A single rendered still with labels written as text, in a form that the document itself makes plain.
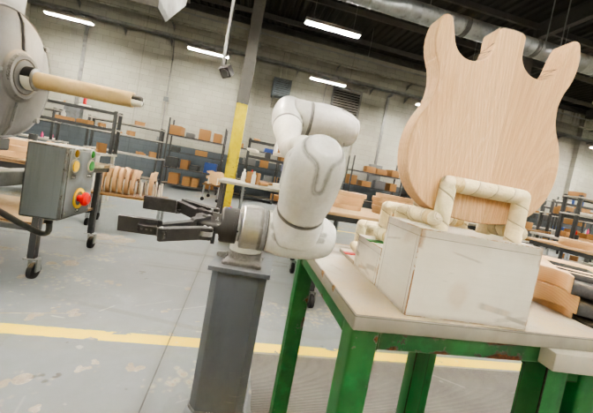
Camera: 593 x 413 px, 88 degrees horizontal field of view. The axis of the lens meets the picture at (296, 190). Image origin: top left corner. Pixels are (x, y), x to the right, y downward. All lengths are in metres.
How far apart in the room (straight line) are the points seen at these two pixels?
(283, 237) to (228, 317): 0.92
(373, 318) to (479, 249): 0.25
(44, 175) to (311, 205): 0.73
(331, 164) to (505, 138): 0.40
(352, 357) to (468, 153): 0.46
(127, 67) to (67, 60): 1.86
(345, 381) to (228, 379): 1.02
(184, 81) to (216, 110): 1.46
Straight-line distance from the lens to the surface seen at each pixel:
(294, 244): 0.63
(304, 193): 0.54
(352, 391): 0.70
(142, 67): 12.65
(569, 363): 0.90
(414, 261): 0.64
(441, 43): 0.73
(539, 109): 0.84
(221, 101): 11.96
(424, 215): 0.67
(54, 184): 1.03
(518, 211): 0.77
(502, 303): 0.77
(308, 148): 0.52
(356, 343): 0.65
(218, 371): 1.63
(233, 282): 1.44
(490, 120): 0.76
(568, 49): 0.91
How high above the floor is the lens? 1.16
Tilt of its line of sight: 3 degrees down
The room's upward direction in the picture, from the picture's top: 10 degrees clockwise
